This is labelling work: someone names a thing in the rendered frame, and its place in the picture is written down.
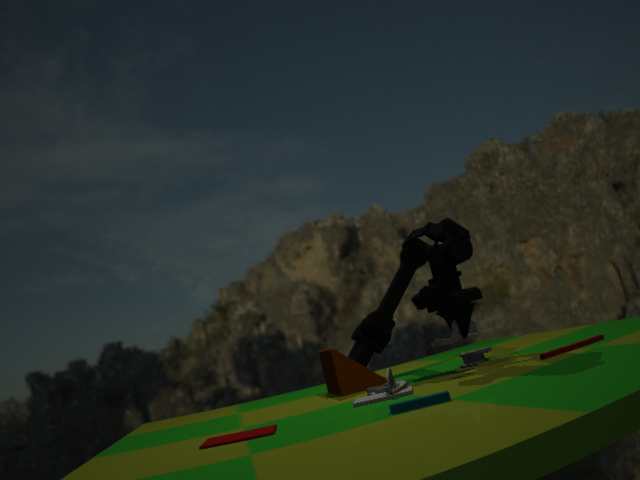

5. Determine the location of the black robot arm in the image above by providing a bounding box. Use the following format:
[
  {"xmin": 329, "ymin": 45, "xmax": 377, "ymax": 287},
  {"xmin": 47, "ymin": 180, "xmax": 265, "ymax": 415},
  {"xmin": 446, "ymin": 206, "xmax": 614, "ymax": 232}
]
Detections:
[{"xmin": 348, "ymin": 217, "xmax": 473, "ymax": 367}]

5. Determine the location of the dark red long bar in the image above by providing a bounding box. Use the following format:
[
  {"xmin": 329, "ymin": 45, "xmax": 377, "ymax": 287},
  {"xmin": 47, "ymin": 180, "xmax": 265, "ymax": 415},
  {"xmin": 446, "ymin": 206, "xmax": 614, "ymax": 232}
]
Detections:
[{"xmin": 540, "ymin": 335, "xmax": 604, "ymax": 359}]

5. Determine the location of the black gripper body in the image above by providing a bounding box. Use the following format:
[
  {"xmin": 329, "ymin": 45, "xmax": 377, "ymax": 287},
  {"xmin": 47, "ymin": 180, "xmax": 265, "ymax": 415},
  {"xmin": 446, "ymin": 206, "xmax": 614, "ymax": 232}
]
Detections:
[{"xmin": 427, "ymin": 267, "xmax": 482, "ymax": 313}]

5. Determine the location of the teal rectangular bar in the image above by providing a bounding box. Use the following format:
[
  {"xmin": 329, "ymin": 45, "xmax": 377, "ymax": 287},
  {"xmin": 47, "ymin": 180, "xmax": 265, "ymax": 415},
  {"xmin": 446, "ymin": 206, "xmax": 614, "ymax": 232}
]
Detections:
[{"xmin": 389, "ymin": 391, "xmax": 451, "ymax": 415}]

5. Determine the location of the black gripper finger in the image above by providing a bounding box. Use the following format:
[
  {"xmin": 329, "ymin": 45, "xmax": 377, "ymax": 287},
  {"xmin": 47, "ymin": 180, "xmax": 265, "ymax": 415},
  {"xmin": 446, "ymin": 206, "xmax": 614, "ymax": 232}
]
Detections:
[
  {"xmin": 447, "ymin": 303, "xmax": 475, "ymax": 338},
  {"xmin": 435, "ymin": 310, "xmax": 455, "ymax": 329}
]

